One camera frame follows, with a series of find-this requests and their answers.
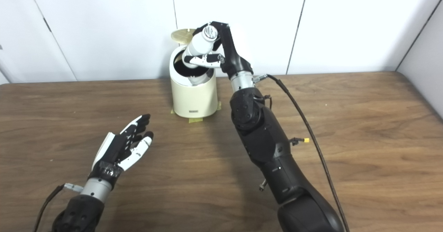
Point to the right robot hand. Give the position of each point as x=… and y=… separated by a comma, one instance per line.
x=233, y=59

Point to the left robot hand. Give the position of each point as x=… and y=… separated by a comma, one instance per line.
x=116, y=152

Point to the small white plastic bottle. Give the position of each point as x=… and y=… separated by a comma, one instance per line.
x=200, y=45

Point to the round cream bin lid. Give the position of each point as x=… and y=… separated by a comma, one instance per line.
x=180, y=35

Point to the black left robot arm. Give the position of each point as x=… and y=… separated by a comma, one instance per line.
x=79, y=214

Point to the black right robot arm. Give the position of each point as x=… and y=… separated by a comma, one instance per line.
x=263, y=135

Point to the cream-colored bin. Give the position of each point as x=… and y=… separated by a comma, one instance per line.
x=193, y=99

